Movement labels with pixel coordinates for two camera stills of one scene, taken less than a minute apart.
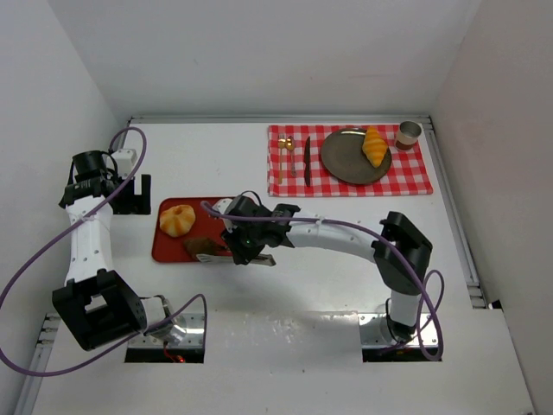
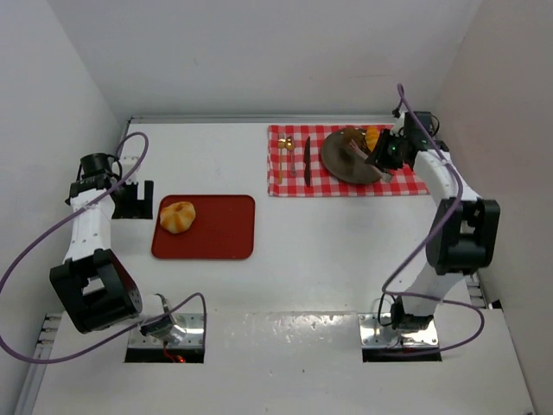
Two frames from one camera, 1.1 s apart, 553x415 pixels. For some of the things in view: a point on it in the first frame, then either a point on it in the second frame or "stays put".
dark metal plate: x=343 y=157 stays put
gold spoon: x=290 y=144 stays put
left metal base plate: x=193 y=335 stays put
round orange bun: x=176 y=220 stays put
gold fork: x=282 y=144 stays put
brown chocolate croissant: x=201 y=245 -> x=358 y=135
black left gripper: x=133 y=195 stays put
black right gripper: x=241 y=249 -> x=381 y=149
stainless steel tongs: x=259 y=259 -> x=384 y=176
